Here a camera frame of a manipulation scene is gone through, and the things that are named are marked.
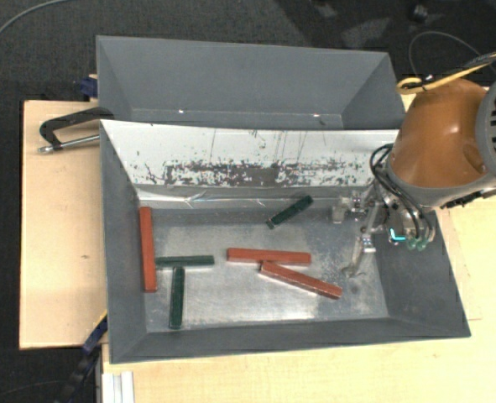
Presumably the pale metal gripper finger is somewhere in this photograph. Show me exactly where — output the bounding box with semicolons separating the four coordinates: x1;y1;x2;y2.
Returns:
331;196;366;225
342;235;378;276

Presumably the dark green flat block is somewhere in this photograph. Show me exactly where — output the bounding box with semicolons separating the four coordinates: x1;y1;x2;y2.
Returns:
264;194;315;231
154;254;216;269
168;265;186;331

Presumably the red-brown flat block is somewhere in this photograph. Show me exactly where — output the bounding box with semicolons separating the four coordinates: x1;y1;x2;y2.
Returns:
258;260;344;301
138;206;159;294
226;247;313;267

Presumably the grey metal bin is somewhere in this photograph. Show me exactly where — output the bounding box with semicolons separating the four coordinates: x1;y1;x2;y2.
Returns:
95;34;473;365

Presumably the pale wood flat board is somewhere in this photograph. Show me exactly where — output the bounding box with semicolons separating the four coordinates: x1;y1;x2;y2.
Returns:
18;99;108;350

